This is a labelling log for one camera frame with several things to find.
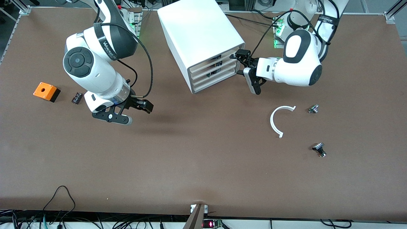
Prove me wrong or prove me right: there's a white curved plastic arc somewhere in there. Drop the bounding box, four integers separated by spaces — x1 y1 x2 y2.
270 105 297 139

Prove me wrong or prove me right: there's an orange box with hole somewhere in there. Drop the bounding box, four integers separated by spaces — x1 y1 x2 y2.
33 82 61 103

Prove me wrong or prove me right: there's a small red LED device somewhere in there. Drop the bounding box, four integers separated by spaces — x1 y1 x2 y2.
203 219 223 229

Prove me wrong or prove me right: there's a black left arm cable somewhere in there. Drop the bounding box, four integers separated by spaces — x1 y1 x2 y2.
250 10 333 61

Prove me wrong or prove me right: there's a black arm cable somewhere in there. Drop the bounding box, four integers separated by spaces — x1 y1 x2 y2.
95 22 154 99
250 10 333 61

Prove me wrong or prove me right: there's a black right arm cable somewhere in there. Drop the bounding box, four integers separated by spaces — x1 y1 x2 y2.
95 22 154 99

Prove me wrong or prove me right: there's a black braided cable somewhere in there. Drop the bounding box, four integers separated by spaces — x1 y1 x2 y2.
223 13 283 30

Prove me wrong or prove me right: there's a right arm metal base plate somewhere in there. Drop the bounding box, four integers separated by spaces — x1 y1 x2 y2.
129 8 142 37

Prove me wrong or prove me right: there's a black cap metal switch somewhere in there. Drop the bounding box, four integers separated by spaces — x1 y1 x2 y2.
312 143 327 158

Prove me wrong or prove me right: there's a thin black cable loop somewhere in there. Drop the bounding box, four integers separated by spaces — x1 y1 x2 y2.
42 185 76 220

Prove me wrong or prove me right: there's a grey camera mount beam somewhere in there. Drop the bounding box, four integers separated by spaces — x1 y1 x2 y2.
183 204 209 229

